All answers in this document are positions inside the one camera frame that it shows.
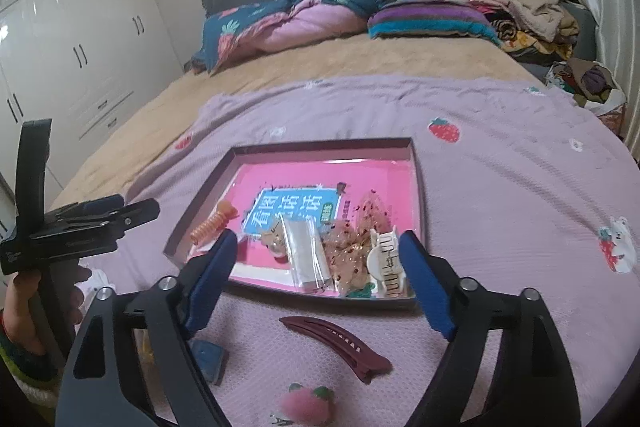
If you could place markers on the white hair claw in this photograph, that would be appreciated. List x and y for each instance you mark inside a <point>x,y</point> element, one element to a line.
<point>385,264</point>

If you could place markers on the beige bed sheet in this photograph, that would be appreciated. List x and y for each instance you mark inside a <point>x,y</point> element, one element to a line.
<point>250,77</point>

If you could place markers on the pink fuzzy peach hair clip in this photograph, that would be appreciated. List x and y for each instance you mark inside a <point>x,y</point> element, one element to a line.
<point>302,404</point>

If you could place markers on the pink book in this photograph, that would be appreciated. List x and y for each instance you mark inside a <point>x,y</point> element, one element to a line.
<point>300,179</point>

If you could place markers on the dotted beige bow scrunchie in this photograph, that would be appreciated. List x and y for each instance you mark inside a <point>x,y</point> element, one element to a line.
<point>350,252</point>

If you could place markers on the pile of clothes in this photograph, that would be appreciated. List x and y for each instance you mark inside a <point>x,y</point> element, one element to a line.
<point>535,12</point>

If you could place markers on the blue hair clip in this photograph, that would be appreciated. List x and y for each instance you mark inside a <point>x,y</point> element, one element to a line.
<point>207,359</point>

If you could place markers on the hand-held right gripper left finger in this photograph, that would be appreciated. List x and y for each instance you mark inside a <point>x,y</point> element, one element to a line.
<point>212,277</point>

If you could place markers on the person's left hand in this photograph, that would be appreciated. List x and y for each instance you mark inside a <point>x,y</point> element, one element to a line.
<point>22,307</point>

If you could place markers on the printed bag of clothes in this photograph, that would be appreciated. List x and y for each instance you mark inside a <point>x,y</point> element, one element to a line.
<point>590,82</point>

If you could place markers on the beige oval hair clip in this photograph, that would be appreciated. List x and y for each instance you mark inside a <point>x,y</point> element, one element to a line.
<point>272,241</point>

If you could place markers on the white wardrobe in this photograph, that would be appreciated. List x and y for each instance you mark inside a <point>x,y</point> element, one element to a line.
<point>75,32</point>

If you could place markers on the striped fuzzy pillow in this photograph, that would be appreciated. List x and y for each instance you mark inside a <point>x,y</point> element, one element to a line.
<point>425,19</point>

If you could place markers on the small green hair accessory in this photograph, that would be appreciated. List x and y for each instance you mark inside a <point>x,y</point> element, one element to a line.
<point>361,291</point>

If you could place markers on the person's left forearm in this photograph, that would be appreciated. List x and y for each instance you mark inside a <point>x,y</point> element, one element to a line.
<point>25,372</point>

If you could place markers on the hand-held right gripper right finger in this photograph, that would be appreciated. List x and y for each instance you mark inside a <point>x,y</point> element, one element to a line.
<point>425,282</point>

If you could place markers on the maroon hair clip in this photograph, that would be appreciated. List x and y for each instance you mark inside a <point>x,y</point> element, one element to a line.
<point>345,352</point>

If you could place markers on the earring card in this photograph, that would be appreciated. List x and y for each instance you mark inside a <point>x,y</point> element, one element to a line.
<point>305,252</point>

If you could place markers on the lilac printed blanket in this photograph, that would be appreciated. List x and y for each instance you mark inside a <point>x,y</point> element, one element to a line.
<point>500,157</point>

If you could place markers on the dark cardboard box tray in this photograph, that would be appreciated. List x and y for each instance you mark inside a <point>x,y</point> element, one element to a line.
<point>325,300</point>

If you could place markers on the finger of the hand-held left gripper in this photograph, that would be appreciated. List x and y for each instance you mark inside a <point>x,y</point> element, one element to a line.
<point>95,206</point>
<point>140,211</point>

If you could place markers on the floral blue pink quilt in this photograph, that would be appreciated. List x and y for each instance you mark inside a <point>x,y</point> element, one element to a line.
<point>300,22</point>

